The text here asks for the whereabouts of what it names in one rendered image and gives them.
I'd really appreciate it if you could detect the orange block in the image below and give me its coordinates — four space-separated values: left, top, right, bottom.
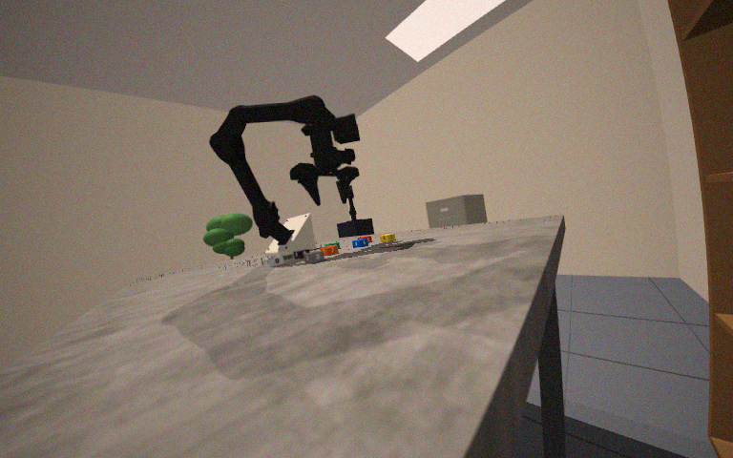
320 245 338 256

